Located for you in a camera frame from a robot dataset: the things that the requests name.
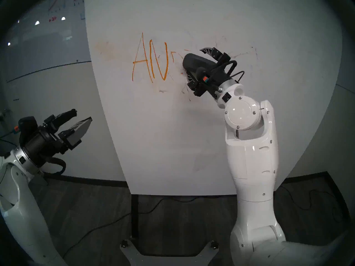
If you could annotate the black whiteboard stand leg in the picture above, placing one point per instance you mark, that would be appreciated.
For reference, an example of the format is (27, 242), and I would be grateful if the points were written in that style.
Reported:
(135, 215)

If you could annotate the white freestanding whiteboard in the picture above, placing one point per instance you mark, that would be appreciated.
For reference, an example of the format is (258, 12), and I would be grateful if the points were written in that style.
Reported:
(152, 143)

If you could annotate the wall-mounted glass board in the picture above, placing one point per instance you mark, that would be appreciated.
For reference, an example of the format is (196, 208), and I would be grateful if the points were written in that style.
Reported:
(41, 46)

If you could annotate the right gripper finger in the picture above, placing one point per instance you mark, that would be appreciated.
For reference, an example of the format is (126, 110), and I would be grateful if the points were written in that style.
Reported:
(195, 86)
(217, 54)

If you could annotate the black base knob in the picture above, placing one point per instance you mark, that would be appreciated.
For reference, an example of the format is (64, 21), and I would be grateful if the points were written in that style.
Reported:
(213, 244)
(124, 243)

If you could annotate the dark grey whiteboard eraser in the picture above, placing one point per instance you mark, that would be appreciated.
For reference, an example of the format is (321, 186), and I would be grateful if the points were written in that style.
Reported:
(194, 61)

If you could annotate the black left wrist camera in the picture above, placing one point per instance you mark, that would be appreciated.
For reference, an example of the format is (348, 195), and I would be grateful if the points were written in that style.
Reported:
(27, 125)

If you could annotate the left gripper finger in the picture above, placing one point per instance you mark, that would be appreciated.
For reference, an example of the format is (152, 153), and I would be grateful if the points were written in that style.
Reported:
(77, 132)
(62, 118)

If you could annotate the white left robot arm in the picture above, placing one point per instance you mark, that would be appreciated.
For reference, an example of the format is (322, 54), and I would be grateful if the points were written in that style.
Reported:
(22, 226)

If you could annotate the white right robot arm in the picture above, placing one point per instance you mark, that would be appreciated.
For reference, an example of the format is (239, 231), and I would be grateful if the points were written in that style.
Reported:
(252, 163)

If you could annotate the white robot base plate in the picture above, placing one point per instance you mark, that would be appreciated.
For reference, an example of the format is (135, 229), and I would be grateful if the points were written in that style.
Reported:
(169, 260)

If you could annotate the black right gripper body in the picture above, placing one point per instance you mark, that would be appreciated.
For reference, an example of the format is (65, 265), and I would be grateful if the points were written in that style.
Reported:
(220, 75)

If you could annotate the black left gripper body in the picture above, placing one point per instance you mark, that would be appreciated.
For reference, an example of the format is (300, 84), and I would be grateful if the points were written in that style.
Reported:
(44, 146)

